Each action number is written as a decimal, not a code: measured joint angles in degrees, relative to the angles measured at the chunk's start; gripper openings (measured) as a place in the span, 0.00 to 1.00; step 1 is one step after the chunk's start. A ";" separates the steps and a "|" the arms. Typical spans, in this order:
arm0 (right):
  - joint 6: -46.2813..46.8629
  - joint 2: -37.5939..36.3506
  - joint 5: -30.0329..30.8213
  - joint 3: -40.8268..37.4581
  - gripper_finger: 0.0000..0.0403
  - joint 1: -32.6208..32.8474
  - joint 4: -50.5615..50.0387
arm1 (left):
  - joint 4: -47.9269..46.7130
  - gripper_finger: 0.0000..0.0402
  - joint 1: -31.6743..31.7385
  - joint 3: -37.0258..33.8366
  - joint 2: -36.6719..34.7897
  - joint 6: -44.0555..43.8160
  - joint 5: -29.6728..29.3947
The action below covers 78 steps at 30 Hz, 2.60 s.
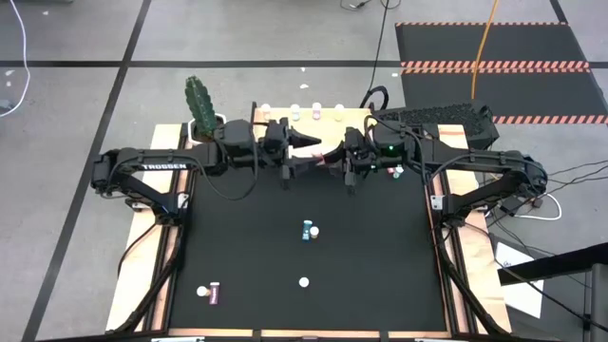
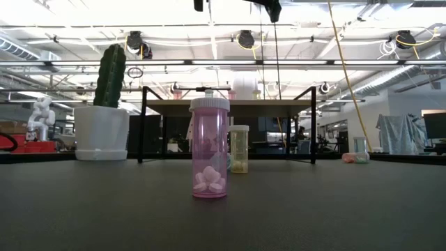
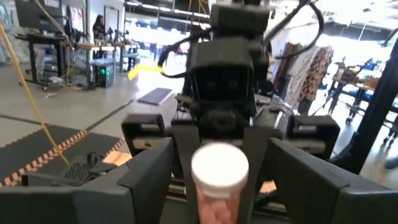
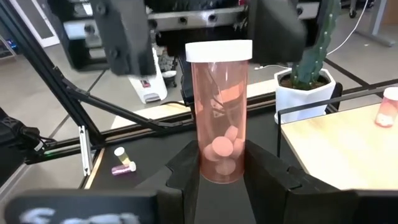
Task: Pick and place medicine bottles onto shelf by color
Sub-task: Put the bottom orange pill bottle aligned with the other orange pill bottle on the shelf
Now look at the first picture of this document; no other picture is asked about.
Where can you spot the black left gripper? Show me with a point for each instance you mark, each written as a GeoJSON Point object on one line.
{"type": "Point", "coordinates": [274, 142]}

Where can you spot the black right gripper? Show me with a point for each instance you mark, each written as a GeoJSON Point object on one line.
{"type": "Point", "coordinates": [360, 149]}

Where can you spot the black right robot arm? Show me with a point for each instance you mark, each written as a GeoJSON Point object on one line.
{"type": "Point", "coordinates": [475, 159]}

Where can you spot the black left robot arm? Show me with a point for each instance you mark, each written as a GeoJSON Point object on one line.
{"type": "Point", "coordinates": [199, 159]}

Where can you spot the silver mounting plate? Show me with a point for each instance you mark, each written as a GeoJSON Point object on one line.
{"type": "Point", "coordinates": [182, 200]}
{"type": "Point", "coordinates": [437, 202]}

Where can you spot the green artificial cactus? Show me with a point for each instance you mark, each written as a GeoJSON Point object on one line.
{"type": "Point", "coordinates": [197, 102]}

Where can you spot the dark table mat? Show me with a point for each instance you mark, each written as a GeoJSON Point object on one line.
{"type": "Point", "coordinates": [285, 309]}

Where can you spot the black hazard striped floor mat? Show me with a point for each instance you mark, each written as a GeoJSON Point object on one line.
{"type": "Point", "coordinates": [532, 95]}
{"type": "Point", "coordinates": [451, 45]}

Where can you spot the light wooden table side board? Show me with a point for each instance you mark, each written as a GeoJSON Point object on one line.
{"type": "Point", "coordinates": [124, 299]}
{"type": "Point", "coordinates": [487, 285]}

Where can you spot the light wooden table edge strip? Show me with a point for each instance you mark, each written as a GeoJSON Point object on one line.
{"type": "Point", "coordinates": [214, 333]}

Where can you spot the white label strip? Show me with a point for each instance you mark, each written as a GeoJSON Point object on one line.
{"type": "Point", "coordinates": [442, 340]}
{"type": "Point", "coordinates": [178, 340]}

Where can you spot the white paper sheet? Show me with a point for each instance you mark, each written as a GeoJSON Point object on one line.
{"type": "Point", "coordinates": [525, 299]}

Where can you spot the black metal beam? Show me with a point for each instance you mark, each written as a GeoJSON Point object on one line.
{"type": "Point", "coordinates": [560, 262]}

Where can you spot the wooden shelf black metal frame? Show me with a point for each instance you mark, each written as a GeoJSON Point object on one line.
{"type": "Point", "coordinates": [328, 128]}

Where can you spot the black aluminium table frame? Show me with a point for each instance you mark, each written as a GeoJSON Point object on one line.
{"type": "Point", "coordinates": [166, 323]}

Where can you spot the gray metal post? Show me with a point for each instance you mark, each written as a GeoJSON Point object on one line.
{"type": "Point", "coordinates": [599, 309]}

